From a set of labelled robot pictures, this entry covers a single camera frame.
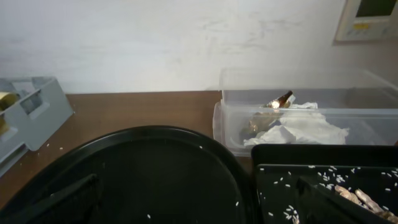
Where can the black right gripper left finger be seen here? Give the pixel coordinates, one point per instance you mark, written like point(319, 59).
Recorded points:
point(72, 204)

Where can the food scraps pile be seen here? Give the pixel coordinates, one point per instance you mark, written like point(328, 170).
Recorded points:
point(362, 199)

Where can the round black tray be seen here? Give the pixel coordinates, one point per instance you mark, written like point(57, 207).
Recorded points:
point(151, 174)

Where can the grey plastic dishwasher rack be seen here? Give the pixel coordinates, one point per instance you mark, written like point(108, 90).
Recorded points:
point(41, 107)

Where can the clear plastic waste bin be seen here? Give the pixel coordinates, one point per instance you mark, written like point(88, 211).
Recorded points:
point(349, 98)

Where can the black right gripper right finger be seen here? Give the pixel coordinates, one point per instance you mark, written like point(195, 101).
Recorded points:
point(316, 204)

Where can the gold foil wrapper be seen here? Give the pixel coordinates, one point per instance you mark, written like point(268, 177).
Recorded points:
point(261, 121)

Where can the white wall control panel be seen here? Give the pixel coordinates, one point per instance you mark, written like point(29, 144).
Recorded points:
point(365, 20)

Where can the crumpled white tissue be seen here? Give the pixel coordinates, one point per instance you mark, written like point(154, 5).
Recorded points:
point(293, 127)

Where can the yellow plastic bowl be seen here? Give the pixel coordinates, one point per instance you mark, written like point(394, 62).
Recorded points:
point(7, 100)

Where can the black rectangular tray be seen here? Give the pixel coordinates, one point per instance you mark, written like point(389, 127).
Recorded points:
point(277, 167)

